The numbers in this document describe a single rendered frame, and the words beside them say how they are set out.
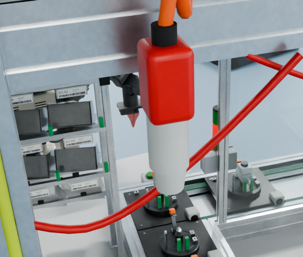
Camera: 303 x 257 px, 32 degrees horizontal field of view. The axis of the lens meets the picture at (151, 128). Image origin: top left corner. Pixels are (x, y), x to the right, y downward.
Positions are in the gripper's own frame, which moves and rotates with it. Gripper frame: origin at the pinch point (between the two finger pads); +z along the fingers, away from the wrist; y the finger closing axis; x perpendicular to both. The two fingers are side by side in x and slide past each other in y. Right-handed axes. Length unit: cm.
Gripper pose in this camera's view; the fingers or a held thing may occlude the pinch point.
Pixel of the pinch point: (132, 124)
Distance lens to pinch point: 207.0
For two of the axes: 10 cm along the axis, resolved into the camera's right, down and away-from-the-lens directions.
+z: 0.6, 8.8, 4.8
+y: 9.7, -1.7, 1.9
